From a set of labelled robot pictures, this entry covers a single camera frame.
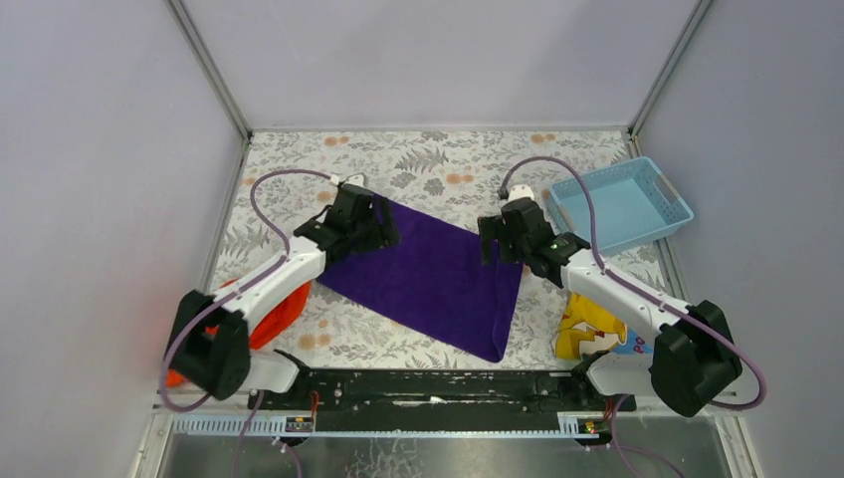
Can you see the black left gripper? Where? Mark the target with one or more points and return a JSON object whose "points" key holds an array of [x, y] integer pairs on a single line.
{"points": [[368, 220]]}

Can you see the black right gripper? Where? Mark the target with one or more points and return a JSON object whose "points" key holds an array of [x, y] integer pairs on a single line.
{"points": [[508, 233]]}

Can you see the purple towel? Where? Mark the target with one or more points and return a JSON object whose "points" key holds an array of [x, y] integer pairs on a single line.
{"points": [[435, 283]]}

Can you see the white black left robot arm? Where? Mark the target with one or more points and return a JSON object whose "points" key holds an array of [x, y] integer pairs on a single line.
{"points": [[209, 343]]}

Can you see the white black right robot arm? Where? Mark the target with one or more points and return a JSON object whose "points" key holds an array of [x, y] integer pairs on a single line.
{"points": [[693, 358]]}

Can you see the floral patterned table mat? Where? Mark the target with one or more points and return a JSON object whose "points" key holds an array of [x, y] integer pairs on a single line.
{"points": [[451, 175]]}

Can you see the yellow blue Pokemon towel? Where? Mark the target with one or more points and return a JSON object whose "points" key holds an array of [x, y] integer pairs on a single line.
{"points": [[586, 329]]}

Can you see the light blue plastic basket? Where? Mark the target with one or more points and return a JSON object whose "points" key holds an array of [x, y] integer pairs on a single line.
{"points": [[634, 202]]}

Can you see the orange towel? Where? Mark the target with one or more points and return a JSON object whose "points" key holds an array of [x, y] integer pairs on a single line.
{"points": [[280, 317]]}

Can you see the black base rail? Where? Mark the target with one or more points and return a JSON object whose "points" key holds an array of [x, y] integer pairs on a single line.
{"points": [[443, 396]]}

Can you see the white slotted cable duct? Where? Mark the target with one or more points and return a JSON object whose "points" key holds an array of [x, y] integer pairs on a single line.
{"points": [[299, 426]]}

